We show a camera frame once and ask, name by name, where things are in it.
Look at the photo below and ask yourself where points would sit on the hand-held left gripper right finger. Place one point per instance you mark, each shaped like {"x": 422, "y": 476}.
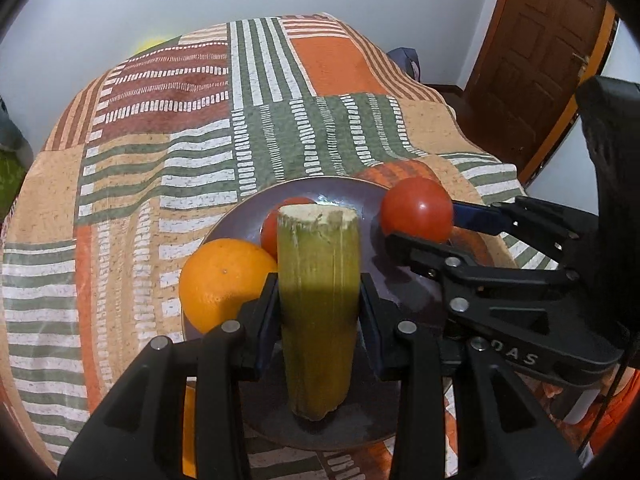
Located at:
{"x": 369, "y": 312}

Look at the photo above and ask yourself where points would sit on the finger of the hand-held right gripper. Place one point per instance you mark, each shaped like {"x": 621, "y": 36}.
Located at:
{"x": 450, "y": 265}
{"x": 475, "y": 217}

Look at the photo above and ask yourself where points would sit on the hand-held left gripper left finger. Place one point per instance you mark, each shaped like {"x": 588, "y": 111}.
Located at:
{"x": 268, "y": 312}

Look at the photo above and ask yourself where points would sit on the green sugarcane piece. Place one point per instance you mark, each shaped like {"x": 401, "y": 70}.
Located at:
{"x": 317, "y": 285}

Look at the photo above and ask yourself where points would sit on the red tomato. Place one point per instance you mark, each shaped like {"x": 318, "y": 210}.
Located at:
{"x": 270, "y": 235}
{"x": 415, "y": 210}

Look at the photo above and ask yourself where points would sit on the purple plate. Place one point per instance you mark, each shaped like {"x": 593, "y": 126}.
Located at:
{"x": 345, "y": 192}

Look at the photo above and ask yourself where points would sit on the orange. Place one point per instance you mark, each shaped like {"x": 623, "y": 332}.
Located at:
{"x": 225, "y": 280}

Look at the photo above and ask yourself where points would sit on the blue bag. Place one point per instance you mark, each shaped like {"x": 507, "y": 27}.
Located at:
{"x": 402, "y": 60}

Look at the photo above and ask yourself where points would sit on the brown wooden door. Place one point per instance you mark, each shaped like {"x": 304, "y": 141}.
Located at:
{"x": 530, "y": 45}

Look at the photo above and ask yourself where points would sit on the patterned striped tablecloth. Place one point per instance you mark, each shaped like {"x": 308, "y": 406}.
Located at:
{"x": 200, "y": 135}

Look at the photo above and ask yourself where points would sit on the green cloth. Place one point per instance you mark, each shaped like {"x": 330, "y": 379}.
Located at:
{"x": 9, "y": 180}

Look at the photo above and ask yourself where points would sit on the yellow object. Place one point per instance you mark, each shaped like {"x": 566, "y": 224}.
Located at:
{"x": 150, "y": 44}

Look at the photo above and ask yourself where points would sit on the wooden door frame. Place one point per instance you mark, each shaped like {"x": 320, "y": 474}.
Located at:
{"x": 580, "y": 95}

